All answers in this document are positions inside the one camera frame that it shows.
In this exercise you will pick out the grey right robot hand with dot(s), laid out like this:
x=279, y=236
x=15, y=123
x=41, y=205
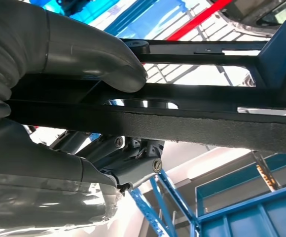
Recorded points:
x=84, y=49

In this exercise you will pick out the blue metal shelf rack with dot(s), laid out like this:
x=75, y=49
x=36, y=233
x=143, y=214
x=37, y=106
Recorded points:
x=231, y=212

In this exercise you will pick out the red barrier belt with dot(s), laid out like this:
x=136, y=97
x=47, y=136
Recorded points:
x=199, y=18

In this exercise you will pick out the white car body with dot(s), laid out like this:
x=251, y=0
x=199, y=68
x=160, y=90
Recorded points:
x=256, y=16

